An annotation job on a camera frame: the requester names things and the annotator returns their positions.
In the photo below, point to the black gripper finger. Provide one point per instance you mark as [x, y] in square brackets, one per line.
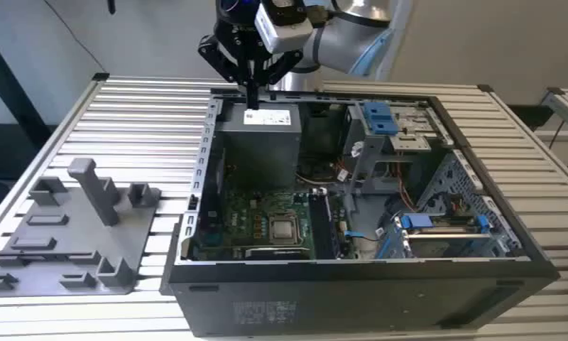
[218, 53]
[284, 65]

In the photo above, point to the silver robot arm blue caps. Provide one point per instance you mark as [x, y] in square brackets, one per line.
[340, 46]

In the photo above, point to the black RAM slot bank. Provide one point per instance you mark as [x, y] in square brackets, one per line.
[322, 227]

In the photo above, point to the blue disk carrier with latches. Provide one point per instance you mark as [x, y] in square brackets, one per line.
[379, 119]

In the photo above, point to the grey power supply unit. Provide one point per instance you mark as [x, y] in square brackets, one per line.
[258, 152]

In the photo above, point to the black table corner cap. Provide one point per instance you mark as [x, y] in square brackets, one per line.
[101, 76]
[486, 88]

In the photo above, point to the grey metal drive cage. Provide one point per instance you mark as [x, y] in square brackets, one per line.
[410, 142]

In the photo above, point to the green motherboard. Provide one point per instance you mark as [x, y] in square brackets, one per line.
[236, 220]

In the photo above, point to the silver CPU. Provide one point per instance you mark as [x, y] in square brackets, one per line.
[284, 229]

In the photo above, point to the CPU socket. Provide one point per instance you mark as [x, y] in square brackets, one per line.
[284, 242]

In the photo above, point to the black box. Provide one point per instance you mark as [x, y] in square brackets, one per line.
[530, 117]

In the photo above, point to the grey plastic parts rack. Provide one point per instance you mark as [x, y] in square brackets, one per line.
[123, 234]

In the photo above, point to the blue plastic clip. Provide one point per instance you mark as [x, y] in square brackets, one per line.
[484, 223]

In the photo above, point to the perforated metal disk bay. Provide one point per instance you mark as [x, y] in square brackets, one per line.
[450, 245]

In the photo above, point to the black open PC case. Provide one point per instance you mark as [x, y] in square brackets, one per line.
[336, 302]

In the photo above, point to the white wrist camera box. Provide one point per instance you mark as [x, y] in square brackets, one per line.
[284, 35]

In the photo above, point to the black furniture frame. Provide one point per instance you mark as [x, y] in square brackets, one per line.
[13, 152]

